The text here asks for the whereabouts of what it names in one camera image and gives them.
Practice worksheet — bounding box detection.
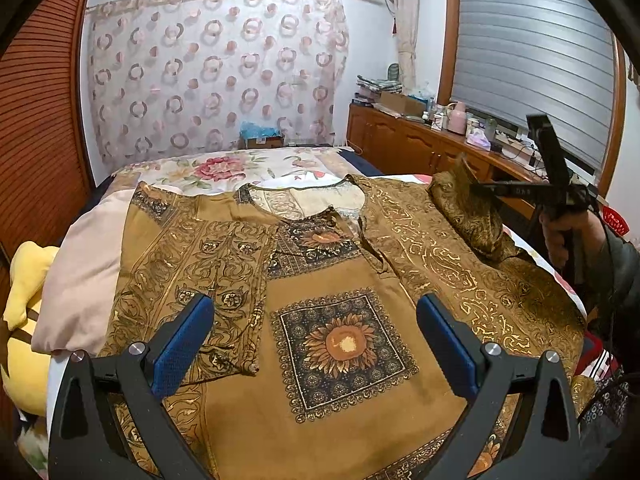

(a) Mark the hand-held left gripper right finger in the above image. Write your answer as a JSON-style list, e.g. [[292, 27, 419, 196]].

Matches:
[[416, 292, 583, 480]]

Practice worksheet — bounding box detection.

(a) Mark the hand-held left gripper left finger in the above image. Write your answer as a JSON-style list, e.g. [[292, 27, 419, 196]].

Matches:
[[47, 292, 218, 480]]

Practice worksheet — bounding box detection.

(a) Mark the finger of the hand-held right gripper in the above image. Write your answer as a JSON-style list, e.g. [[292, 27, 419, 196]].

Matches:
[[469, 181, 541, 200]]

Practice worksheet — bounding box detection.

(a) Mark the brown patterned shirt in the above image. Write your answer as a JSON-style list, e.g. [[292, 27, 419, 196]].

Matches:
[[97, 152, 596, 480]]

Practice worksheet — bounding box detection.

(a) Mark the person's right forearm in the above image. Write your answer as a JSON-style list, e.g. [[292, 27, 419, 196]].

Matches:
[[575, 209, 640, 326]]

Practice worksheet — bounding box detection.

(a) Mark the person's right hand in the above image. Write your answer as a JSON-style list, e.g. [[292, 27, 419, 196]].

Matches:
[[544, 210, 577, 272]]

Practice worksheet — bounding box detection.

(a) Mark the purple tissue pack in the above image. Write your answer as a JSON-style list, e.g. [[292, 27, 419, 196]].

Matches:
[[465, 127, 494, 149]]

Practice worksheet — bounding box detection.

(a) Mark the red basket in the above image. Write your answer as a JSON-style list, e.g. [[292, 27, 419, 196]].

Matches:
[[599, 204, 629, 237]]

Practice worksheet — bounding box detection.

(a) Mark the pink thermos jug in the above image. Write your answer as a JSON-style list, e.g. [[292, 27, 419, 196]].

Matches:
[[446, 101, 469, 135]]

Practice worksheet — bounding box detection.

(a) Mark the grey window blind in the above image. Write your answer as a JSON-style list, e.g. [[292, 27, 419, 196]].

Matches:
[[449, 0, 620, 173]]

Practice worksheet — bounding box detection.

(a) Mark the wooden cabinet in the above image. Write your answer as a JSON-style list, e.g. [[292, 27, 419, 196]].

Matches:
[[346, 101, 551, 192]]

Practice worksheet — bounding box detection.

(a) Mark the pale pink pillow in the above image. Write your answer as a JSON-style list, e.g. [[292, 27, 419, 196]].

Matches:
[[31, 180, 147, 357]]

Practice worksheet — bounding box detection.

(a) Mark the cardboard box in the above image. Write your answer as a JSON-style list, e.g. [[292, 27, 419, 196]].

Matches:
[[374, 90, 429, 117]]

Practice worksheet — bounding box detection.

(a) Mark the yellow plush toy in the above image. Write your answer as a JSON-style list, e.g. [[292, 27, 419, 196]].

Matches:
[[0, 241, 60, 417]]

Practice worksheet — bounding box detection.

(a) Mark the stack of folded towels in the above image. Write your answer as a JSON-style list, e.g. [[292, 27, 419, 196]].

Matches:
[[355, 62, 404, 105]]

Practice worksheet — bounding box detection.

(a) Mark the dark floral cloth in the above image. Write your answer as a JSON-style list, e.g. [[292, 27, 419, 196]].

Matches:
[[574, 367, 633, 433]]

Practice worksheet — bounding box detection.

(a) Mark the cream floral quilt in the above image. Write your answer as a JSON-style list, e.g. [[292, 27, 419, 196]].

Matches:
[[107, 145, 371, 196]]

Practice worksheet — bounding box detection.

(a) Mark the beige window curtain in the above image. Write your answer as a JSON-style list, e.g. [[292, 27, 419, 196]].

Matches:
[[391, 0, 420, 92]]

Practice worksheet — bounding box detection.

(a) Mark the circle-patterned sheer curtain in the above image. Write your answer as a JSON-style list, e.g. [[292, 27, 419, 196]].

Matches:
[[85, 0, 351, 171]]

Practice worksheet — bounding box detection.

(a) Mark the brown wooden headboard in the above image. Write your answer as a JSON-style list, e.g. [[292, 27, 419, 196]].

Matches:
[[0, 0, 98, 266]]

